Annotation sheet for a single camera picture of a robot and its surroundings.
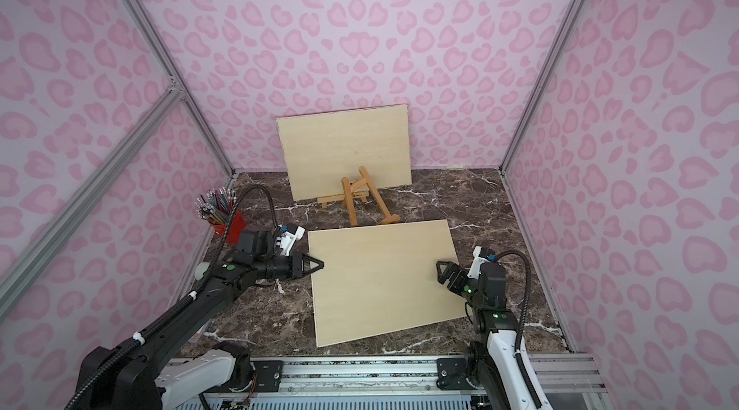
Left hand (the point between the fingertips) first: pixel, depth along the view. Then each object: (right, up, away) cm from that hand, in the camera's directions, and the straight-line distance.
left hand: (322, 266), depth 78 cm
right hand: (+35, -2, +6) cm, 36 cm away
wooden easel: (+10, +21, +10) cm, 25 cm away
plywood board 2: (-4, +35, +21) cm, 41 cm away
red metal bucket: (-35, +9, +25) cm, 44 cm away
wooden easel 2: (+9, +19, +29) cm, 36 cm away
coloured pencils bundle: (-38, +16, +16) cm, 44 cm away
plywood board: (+16, -4, +2) cm, 17 cm away
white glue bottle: (-37, -2, +6) cm, 37 cm away
